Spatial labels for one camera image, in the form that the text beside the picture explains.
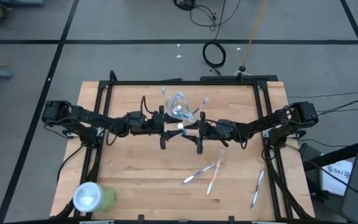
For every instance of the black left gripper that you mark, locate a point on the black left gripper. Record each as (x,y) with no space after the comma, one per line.
(152,124)

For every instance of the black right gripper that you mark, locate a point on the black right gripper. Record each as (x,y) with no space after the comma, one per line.
(210,129)

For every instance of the green toothbrush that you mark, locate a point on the green toothbrush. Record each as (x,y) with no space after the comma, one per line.
(166,99)

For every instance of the orange toothbrush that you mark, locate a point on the orange toothbrush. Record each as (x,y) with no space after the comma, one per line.
(213,178)

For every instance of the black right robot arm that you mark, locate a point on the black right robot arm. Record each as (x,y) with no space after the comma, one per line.
(259,124)

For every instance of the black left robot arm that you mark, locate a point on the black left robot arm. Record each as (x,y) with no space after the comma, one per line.
(85,116)

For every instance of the clear acrylic toothbrush holder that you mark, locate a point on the clear acrylic toothbrush holder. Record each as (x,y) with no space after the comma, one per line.
(187,119)

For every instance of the green canister with white lid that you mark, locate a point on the green canister with white lid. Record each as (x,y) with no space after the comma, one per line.
(89,197)

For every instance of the black diagonal beam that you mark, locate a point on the black diagonal beam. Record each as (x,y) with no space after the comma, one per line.
(340,154)

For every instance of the white printed paper sheet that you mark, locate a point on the white printed paper sheet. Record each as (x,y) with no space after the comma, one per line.
(337,180)

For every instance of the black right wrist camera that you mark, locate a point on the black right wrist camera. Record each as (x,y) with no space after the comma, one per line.
(225,125)

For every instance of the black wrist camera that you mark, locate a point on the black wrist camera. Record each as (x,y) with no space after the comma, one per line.
(135,118)
(225,125)

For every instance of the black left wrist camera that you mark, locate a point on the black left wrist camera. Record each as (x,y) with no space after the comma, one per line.
(135,118)

